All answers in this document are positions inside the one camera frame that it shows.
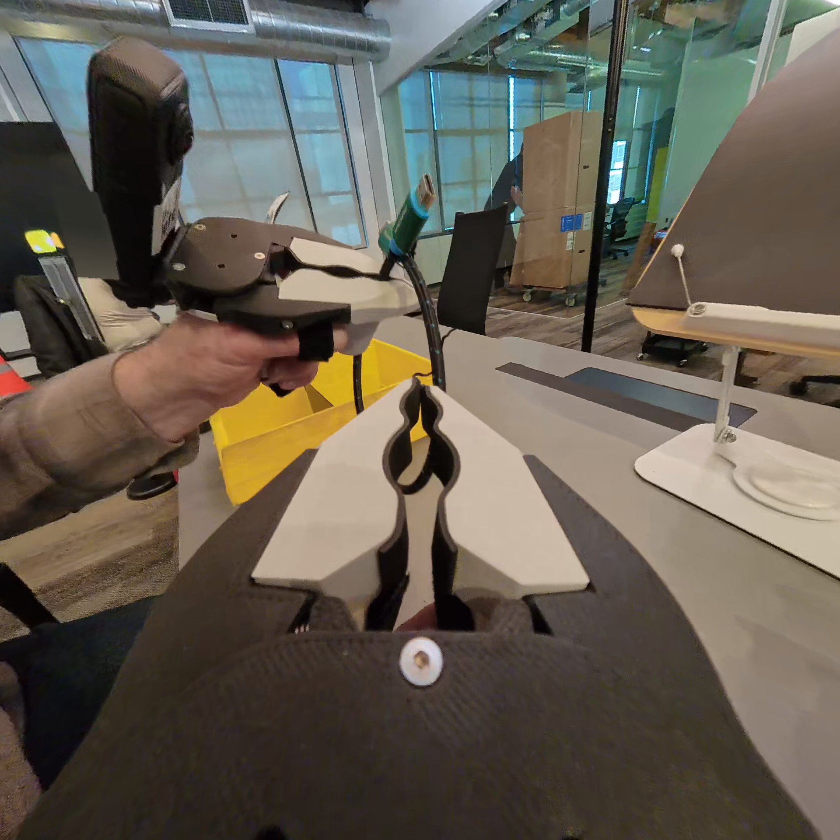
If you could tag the wooden board with black surface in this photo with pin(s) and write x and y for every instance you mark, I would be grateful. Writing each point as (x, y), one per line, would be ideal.
(761, 210)

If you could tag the white laptop stand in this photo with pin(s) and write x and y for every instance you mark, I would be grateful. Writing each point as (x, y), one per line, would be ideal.
(735, 486)

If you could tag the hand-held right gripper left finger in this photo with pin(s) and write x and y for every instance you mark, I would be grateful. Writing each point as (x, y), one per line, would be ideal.
(328, 525)

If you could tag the orange traffic cone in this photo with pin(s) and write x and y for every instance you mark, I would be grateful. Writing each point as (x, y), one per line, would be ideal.
(11, 381)

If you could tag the black monitor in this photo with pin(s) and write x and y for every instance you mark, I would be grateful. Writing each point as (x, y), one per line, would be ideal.
(40, 197)

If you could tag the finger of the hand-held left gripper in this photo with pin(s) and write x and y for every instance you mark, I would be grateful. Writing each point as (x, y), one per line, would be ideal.
(368, 299)
(335, 253)

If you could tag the silver ventilation ducts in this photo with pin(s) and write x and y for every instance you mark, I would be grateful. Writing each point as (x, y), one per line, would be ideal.
(302, 26)

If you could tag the person's left forearm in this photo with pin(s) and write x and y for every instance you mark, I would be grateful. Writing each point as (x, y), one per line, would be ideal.
(66, 446)

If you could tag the person's left hand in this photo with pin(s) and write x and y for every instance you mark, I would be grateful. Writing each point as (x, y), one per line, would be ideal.
(197, 374)

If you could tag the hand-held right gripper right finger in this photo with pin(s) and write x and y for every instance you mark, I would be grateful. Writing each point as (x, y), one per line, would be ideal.
(512, 519)

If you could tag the black pole with round base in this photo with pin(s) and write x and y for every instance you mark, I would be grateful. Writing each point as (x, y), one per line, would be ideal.
(604, 158)

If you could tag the yellow plastic bin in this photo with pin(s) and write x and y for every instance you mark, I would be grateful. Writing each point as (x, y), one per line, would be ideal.
(276, 433)

